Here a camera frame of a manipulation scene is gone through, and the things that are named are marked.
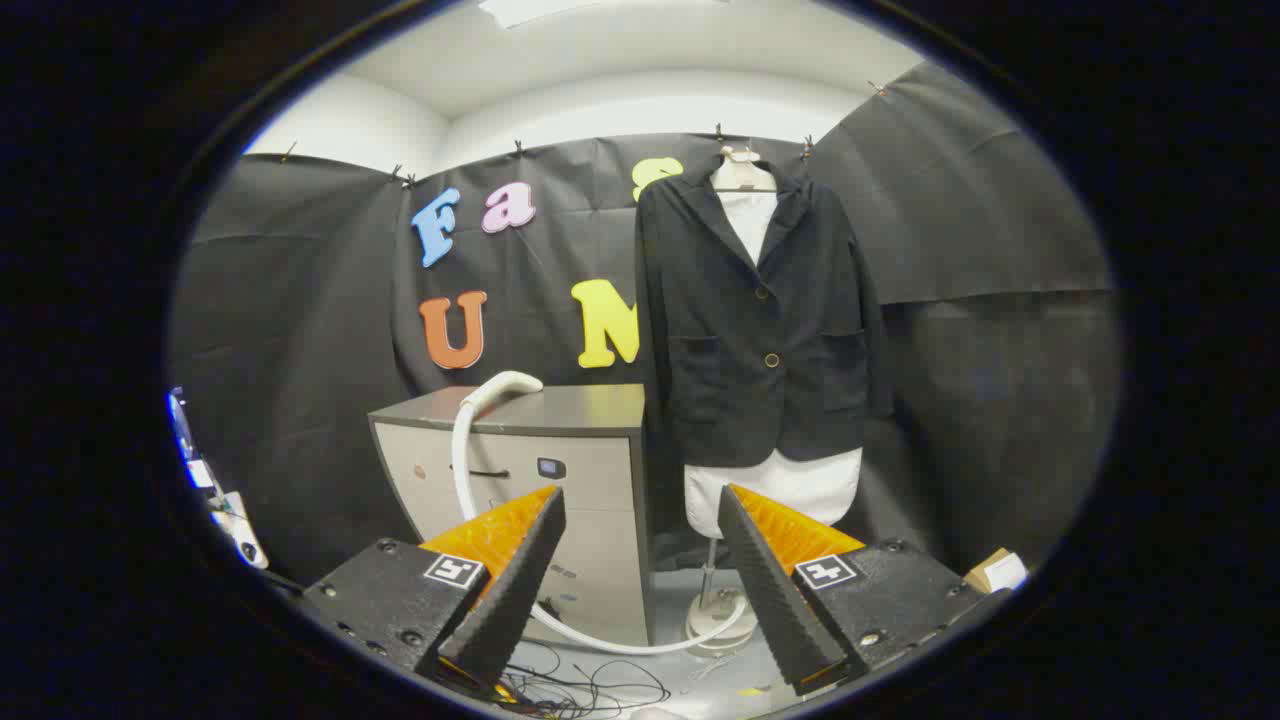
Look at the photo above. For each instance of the white garment steamer base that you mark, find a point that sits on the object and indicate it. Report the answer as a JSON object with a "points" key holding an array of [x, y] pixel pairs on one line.
{"points": [[712, 618]]}

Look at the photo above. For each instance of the black blazer jacket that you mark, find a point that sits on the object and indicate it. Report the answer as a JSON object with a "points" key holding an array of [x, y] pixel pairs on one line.
{"points": [[720, 380]]}

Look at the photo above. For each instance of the white garment steamer head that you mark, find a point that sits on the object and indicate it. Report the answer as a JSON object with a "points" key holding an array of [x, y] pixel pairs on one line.
{"points": [[500, 386]]}

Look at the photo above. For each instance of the grey metal cabinet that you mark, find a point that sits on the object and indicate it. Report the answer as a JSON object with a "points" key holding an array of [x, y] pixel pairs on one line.
{"points": [[590, 470]]}

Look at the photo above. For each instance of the white plastic hanger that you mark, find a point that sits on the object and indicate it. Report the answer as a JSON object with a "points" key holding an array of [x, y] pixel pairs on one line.
{"points": [[740, 176]]}

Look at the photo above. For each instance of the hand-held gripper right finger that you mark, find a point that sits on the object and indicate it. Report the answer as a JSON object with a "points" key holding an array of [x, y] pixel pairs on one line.
{"points": [[770, 600]]}

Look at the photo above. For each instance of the small cardboard box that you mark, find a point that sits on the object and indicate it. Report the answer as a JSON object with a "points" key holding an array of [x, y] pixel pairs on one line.
{"points": [[990, 572]]}

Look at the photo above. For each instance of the black backdrop cloth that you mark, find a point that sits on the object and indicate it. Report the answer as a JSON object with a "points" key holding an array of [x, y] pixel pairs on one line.
{"points": [[300, 300]]}

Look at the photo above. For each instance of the white shirt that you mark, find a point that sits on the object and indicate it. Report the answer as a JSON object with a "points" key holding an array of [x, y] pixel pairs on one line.
{"points": [[790, 490]]}

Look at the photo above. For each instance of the row of small backdrop clips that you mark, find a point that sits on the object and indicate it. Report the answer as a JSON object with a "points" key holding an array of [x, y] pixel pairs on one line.
{"points": [[718, 131]]}

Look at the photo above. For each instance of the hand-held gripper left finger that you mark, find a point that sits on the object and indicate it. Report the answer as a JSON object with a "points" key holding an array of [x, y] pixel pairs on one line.
{"points": [[520, 590]]}

